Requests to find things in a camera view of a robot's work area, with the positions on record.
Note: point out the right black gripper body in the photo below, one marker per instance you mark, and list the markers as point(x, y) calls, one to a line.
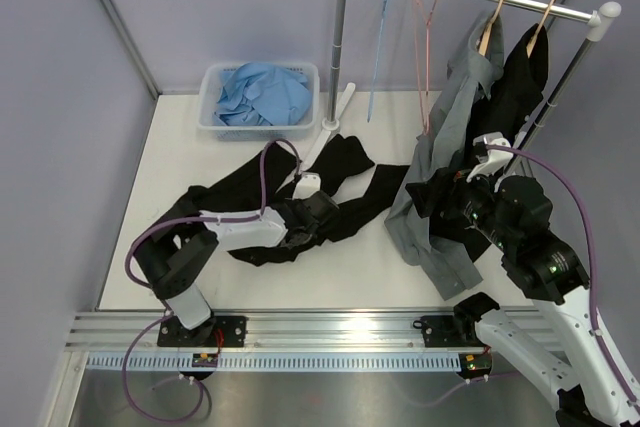
point(472, 199)

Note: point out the black shirt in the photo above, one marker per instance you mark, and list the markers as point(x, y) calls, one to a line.
point(485, 94)
point(361, 188)

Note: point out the pink wire hanger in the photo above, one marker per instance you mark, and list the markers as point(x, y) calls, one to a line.
point(422, 23)

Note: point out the light blue shirt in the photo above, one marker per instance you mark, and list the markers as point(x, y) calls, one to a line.
point(260, 95)

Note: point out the blue wire hanger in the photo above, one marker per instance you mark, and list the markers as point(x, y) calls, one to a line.
point(378, 54)

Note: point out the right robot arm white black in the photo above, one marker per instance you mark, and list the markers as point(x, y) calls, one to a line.
point(592, 386)

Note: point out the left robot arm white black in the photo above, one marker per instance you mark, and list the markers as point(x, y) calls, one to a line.
point(172, 253)

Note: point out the black shirt on wooden hanger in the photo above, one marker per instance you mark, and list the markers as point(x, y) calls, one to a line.
point(485, 94)

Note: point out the wooden hanger with black shirt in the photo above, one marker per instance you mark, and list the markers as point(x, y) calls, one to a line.
point(532, 41)

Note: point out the wooden hanger with grey shirt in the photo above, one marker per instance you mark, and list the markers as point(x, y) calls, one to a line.
point(486, 35)

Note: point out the white plastic basket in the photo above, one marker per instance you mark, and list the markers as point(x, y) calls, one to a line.
point(209, 93)

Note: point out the metal clothes rack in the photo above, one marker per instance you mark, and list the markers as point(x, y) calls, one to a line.
point(598, 21)

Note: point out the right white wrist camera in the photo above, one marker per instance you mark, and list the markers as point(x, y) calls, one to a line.
point(492, 151)

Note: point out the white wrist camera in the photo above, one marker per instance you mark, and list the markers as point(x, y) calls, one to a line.
point(492, 151)
point(308, 184)

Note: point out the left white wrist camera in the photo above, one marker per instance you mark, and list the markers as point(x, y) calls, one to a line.
point(308, 184)

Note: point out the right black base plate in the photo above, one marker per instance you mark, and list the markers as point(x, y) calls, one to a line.
point(445, 331)

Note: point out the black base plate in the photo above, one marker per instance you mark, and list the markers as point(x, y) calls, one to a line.
point(445, 331)
point(230, 331)

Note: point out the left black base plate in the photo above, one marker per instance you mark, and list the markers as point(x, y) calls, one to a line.
point(230, 331)

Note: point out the white slotted cable duct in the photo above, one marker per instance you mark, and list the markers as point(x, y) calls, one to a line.
point(276, 362)

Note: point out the aluminium mounting rail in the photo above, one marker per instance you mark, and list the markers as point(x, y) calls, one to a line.
point(293, 331)

